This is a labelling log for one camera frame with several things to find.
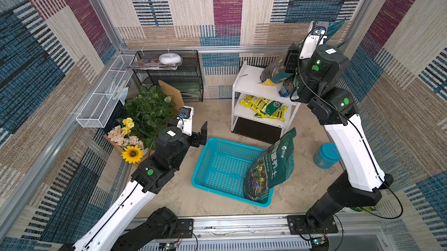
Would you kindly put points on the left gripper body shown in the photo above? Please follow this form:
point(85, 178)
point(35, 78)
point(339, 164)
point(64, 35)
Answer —
point(194, 140)

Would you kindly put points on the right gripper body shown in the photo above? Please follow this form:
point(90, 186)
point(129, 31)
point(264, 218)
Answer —
point(291, 60)

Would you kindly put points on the yellow green fertilizer bag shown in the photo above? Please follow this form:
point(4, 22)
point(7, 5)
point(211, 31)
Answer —
point(260, 105)

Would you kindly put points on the colourful green blue soil bag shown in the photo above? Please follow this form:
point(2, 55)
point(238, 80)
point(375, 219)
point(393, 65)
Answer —
point(289, 87)

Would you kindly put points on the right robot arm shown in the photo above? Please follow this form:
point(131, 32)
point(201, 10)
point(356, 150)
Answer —
point(363, 180)

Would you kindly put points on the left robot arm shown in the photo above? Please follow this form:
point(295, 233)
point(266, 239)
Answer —
point(152, 174)

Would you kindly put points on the white metal shelf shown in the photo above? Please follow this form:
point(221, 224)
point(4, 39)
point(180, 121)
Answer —
point(243, 120)

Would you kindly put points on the teal plastic basket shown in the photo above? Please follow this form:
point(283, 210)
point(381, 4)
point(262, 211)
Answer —
point(221, 169)

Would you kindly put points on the wooden plant stand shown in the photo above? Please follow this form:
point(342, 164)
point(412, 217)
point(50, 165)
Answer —
point(167, 90)

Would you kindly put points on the green leafy plant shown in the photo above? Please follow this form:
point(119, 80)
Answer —
point(150, 111)

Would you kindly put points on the black mesh rack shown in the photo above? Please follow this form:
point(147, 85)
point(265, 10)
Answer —
point(187, 77)

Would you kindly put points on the yellow sunflower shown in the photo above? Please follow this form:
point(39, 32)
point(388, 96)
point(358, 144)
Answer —
point(132, 154)

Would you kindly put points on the pink and yellow flower bouquet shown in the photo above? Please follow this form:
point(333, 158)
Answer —
point(121, 136)

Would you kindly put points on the white round device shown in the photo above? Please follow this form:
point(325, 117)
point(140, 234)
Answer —
point(169, 58)

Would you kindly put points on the magazines on rack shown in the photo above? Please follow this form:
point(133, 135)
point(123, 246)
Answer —
point(153, 64)

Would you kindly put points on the teal round canister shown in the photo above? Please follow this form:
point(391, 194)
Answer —
point(327, 156)

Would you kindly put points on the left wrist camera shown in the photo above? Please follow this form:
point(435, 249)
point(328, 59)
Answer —
point(185, 118)

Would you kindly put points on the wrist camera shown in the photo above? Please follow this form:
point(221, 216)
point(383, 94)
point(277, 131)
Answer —
point(317, 33)
point(185, 118)

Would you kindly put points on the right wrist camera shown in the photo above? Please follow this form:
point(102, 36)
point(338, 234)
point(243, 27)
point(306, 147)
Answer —
point(317, 33)

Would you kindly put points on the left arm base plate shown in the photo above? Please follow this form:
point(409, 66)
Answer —
point(183, 228)

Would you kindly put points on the white wire wall basket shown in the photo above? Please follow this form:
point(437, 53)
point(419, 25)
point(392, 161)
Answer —
point(107, 93)

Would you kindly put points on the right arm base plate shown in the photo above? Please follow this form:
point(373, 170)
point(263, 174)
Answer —
point(300, 224)

